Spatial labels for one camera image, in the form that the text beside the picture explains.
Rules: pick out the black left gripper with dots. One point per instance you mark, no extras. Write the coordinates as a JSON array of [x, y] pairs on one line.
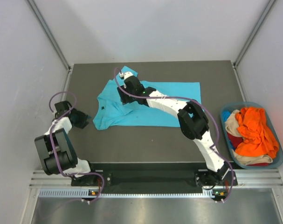
[[83, 117]]

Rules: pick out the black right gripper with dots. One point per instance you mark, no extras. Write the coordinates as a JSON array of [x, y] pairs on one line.
[[122, 91]]

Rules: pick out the cyan t shirt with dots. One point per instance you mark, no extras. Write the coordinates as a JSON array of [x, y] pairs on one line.
[[111, 111]]

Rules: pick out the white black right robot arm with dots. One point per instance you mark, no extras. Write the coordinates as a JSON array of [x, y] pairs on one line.
[[192, 119]]

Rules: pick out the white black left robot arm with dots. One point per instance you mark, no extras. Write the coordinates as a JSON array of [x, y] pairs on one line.
[[55, 150]]

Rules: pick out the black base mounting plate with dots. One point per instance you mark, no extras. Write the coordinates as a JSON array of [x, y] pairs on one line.
[[161, 177]]

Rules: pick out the red t shirt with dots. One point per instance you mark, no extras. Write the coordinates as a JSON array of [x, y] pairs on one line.
[[263, 160]]

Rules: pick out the orange t shirt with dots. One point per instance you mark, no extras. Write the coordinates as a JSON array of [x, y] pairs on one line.
[[258, 139]]

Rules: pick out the blue laundry basket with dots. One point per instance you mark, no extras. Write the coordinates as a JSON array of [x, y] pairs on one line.
[[238, 106]]

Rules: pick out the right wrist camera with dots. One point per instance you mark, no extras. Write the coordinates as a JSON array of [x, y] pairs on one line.
[[125, 75]]

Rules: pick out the white slotted cable duct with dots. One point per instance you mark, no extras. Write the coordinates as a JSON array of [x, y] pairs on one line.
[[88, 193]]

